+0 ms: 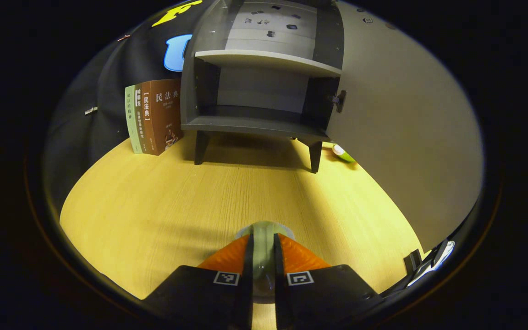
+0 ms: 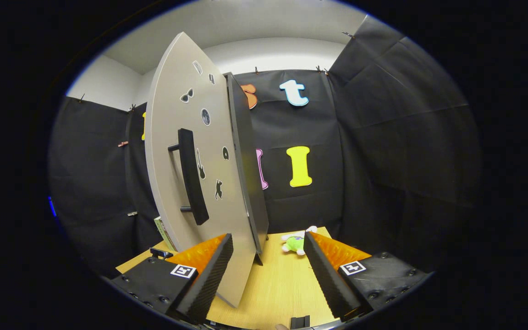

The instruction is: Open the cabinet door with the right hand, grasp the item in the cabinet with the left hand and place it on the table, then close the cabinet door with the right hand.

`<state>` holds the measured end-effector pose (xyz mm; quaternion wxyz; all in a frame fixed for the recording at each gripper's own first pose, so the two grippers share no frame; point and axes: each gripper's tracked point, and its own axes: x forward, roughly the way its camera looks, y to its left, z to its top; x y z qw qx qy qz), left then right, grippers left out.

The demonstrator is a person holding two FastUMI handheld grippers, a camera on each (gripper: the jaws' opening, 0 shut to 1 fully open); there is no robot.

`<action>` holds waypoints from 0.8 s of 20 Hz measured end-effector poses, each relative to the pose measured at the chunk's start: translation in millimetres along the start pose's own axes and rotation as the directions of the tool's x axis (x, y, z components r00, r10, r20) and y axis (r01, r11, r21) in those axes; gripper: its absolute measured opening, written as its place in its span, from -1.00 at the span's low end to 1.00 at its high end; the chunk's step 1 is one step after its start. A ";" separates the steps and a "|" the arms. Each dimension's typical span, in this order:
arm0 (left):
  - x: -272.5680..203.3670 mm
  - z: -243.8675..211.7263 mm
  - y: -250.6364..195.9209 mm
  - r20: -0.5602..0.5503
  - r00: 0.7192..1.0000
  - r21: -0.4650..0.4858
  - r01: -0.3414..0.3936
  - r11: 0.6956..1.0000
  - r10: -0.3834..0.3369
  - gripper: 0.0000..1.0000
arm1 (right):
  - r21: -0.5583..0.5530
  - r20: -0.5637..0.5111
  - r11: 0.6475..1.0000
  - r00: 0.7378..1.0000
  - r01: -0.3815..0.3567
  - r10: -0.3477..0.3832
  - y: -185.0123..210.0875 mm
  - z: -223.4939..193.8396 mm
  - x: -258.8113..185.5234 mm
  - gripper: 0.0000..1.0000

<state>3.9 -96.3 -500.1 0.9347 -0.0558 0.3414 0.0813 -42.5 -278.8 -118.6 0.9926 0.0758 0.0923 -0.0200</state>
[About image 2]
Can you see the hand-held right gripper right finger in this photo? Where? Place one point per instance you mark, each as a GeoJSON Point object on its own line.
{"type": "Point", "coordinates": [330, 279]}

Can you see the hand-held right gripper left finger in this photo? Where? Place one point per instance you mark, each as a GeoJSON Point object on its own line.
{"type": "Point", "coordinates": [209, 284]}

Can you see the beige cabinet door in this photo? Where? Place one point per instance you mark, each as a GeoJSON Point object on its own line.
{"type": "Point", "coordinates": [167, 114]}

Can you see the white and green plush toy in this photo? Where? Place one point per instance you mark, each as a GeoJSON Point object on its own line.
{"type": "Point", "coordinates": [295, 245]}

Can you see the small black device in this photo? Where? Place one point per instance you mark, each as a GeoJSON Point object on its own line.
{"type": "Point", "coordinates": [161, 252]}

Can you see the green book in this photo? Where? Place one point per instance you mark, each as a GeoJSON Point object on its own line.
{"type": "Point", "coordinates": [164, 233]}

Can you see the black backdrop cloth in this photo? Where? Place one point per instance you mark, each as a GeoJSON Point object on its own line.
{"type": "Point", "coordinates": [406, 160]}

